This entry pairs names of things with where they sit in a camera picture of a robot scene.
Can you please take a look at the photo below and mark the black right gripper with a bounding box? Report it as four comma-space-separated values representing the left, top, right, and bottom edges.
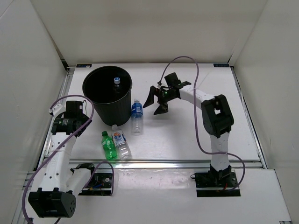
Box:
143, 85, 177, 115

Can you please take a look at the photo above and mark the clear bottle blue label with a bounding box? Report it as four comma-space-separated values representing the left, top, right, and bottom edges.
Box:
131, 99, 143, 135

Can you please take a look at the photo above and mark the green soda bottle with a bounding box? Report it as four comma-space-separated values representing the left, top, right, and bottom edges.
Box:
101, 131, 118, 161

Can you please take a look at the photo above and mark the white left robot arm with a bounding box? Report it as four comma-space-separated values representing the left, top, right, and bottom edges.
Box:
28, 112, 98, 218

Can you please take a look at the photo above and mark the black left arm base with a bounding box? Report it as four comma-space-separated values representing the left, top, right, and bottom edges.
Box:
77, 161, 114, 196

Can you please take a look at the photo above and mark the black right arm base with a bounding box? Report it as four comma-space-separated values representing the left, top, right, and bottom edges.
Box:
190, 171, 241, 197

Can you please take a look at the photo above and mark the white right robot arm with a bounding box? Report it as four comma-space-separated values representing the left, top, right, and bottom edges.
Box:
143, 83, 234, 187

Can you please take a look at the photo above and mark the black ribbed plastic bin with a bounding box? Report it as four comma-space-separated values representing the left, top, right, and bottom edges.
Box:
82, 66, 133, 126

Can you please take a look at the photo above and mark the clear water bottle orange label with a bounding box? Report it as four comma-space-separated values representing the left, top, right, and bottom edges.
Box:
112, 125, 132, 160

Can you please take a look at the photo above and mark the aluminium table frame rail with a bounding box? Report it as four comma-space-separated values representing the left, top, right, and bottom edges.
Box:
14, 65, 292, 224

